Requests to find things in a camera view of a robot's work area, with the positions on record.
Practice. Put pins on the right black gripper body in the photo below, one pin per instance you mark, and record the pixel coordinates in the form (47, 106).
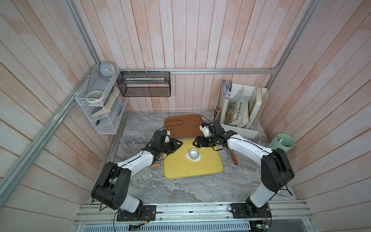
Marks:
(210, 141)

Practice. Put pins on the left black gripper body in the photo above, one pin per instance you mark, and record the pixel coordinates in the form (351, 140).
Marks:
(164, 148)

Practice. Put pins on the clear glass bowl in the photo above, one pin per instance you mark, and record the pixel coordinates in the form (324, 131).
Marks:
(194, 154)

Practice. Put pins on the white dough piece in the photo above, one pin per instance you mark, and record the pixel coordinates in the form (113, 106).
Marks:
(193, 160)

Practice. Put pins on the wooden dough roller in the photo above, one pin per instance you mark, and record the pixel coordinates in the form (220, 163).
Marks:
(155, 165)

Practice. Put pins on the yellow plastic tray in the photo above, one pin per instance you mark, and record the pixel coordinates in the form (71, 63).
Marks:
(180, 164)

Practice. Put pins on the metal dough scraper wooden handle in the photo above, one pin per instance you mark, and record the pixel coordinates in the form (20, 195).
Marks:
(234, 159)

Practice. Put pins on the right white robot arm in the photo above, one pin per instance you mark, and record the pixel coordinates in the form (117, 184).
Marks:
(276, 171)

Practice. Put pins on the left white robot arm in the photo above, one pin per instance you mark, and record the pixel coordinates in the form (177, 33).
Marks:
(111, 187)

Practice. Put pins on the white tape roll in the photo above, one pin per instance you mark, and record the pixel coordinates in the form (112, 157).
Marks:
(94, 96)

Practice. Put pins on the brown plastic tray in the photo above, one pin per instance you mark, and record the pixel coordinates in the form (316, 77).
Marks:
(184, 126)

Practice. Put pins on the pens in organizer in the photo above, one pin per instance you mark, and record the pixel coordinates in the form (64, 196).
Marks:
(217, 113)

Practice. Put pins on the illustrated picture book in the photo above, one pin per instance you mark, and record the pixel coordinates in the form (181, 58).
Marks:
(237, 113)

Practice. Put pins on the white desk file organizer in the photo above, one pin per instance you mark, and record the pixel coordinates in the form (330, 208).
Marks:
(230, 92)

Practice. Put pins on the green plastic cup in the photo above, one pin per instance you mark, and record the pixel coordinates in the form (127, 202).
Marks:
(282, 141)

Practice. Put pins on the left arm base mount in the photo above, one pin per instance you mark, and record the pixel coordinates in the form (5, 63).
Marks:
(143, 213)

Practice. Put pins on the black mesh wall basket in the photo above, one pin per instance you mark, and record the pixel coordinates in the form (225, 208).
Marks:
(144, 84)

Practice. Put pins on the book on wire shelf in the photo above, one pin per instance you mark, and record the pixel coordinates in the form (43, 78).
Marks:
(98, 111)

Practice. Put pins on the white wire wall shelf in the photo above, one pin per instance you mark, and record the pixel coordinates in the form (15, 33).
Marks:
(107, 123)

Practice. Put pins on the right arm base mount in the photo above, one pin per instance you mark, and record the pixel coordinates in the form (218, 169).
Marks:
(249, 210)

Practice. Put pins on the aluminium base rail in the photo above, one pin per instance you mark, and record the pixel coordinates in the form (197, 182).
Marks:
(278, 216)

